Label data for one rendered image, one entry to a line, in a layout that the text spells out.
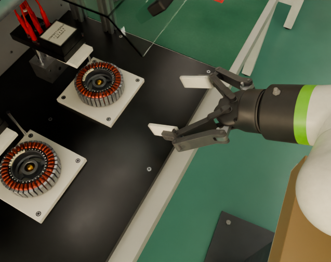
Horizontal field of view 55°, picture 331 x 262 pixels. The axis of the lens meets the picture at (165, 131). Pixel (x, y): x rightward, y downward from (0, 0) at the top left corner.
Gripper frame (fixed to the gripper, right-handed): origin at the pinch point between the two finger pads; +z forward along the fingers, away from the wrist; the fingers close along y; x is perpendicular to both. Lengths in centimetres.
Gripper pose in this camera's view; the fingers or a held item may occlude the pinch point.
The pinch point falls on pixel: (172, 104)
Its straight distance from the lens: 65.8
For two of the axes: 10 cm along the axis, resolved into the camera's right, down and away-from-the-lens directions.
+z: -7.7, -1.1, 6.3
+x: -4.3, -6.4, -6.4
